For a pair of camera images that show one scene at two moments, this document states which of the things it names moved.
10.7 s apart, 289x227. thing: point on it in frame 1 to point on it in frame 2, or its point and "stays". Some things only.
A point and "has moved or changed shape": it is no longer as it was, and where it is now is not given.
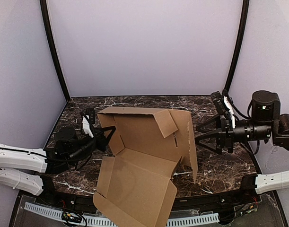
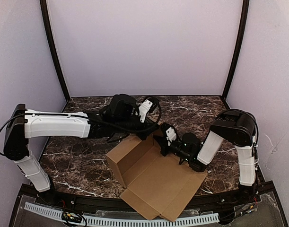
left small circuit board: (72, 217) stays
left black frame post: (45, 23) stays
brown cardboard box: (135, 187) has moved or changed shape
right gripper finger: (217, 135) to (160, 140)
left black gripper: (98, 139) to (145, 132)
